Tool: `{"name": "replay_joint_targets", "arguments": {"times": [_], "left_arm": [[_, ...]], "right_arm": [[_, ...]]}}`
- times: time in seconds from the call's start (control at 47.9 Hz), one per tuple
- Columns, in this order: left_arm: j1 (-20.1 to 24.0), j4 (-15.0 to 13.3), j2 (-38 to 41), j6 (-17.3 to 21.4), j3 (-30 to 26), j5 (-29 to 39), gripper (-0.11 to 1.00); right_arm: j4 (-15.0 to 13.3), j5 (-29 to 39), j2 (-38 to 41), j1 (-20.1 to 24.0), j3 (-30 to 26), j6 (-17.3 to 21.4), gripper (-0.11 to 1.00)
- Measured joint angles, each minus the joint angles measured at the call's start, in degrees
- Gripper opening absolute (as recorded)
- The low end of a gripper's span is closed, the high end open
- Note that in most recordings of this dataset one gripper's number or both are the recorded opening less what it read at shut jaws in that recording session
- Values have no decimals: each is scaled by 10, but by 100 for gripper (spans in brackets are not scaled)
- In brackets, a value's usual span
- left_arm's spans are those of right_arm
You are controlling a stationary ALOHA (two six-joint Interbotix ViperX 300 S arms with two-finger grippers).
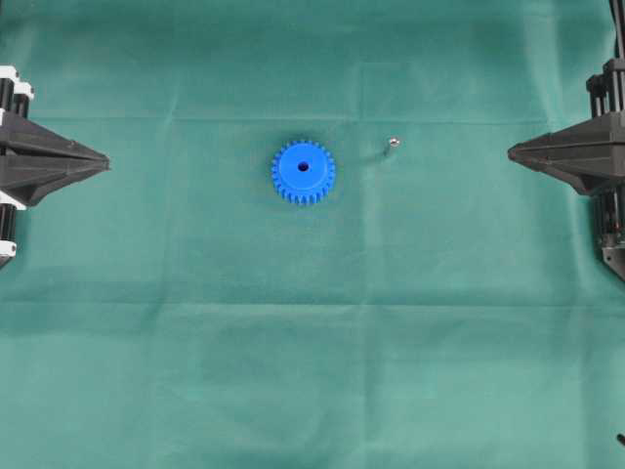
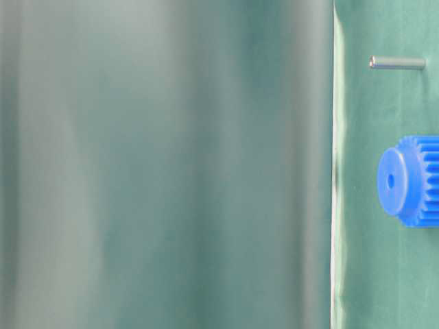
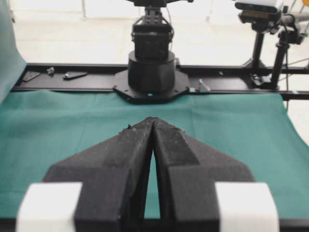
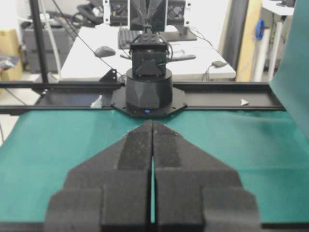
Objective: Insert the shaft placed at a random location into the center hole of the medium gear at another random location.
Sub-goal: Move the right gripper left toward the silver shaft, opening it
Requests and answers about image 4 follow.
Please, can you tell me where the blue cable coil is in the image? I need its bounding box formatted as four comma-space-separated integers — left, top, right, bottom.
255, 19, 266, 41

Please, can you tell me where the cardboard box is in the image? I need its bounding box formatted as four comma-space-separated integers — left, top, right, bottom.
0, 29, 23, 81

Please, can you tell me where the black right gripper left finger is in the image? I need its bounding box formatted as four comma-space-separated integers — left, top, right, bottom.
44, 121, 153, 232

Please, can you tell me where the monitor with black stand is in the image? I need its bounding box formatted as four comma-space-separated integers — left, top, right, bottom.
127, 0, 197, 42

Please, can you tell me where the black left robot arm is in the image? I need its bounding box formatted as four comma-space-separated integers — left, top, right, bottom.
126, 24, 173, 116

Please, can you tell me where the white desk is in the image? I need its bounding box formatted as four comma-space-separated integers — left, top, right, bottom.
61, 24, 236, 83

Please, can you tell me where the black aluminium frame rail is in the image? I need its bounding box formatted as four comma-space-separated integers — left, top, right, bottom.
0, 81, 285, 116

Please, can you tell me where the black vertical frame post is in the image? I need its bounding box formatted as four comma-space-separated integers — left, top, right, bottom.
29, 0, 49, 84

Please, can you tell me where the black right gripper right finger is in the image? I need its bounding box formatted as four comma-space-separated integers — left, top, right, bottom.
153, 122, 261, 232

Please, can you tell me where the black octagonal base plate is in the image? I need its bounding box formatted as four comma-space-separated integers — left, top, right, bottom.
111, 87, 187, 118

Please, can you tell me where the grey computer mouse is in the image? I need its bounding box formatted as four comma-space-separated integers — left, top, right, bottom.
95, 46, 116, 58

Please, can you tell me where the green table cloth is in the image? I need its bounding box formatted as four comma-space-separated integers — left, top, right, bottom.
0, 0, 309, 232

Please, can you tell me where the black keyboard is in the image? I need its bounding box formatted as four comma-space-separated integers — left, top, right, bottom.
118, 29, 140, 50

